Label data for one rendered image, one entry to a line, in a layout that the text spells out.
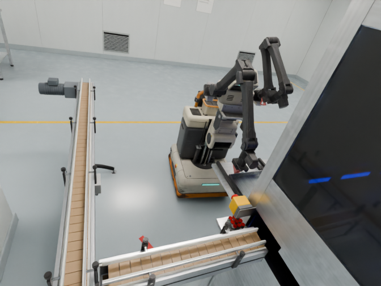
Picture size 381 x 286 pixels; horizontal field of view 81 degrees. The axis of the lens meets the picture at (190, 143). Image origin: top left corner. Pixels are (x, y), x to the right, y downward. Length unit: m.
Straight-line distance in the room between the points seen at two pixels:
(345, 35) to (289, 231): 0.69
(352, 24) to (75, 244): 1.15
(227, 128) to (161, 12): 4.40
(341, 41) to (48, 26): 5.60
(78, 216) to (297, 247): 0.87
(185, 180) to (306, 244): 1.44
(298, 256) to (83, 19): 5.61
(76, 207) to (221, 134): 1.30
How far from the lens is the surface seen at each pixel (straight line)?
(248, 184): 1.44
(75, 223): 1.06
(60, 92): 2.16
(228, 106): 1.80
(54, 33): 5.97
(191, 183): 2.19
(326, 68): 0.85
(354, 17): 0.84
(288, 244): 1.02
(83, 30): 5.89
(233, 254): 1.05
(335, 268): 0.91
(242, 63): 1.33
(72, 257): 0.99
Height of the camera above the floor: 1.79
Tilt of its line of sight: 34 degrees down
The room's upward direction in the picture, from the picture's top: 14 degrees clockwise
